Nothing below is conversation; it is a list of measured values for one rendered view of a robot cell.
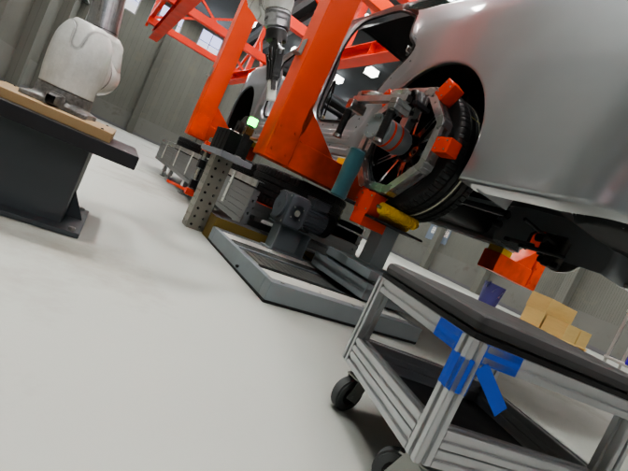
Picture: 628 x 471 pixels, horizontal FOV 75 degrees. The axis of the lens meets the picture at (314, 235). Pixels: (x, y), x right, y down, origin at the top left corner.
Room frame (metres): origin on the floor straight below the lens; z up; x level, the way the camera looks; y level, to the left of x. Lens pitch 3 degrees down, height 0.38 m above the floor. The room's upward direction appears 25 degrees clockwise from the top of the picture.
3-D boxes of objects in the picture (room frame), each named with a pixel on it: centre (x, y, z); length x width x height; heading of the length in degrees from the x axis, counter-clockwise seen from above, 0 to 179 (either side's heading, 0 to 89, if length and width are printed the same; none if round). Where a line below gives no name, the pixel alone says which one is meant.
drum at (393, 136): (2.02, -0.13, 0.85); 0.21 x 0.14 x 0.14; 122
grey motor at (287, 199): (2.27, 0.06, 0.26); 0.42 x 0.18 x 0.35; 122
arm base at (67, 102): (1.25, 0.88, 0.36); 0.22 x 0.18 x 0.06; 22
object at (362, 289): (2.15, -0.33, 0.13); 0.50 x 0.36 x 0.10; 32
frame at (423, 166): (2.06, -0.19, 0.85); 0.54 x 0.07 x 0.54; 32
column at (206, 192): (2.26, 0.64, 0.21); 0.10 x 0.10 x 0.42; 32
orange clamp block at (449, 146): (1.79, -0.36, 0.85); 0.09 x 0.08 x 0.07; 32
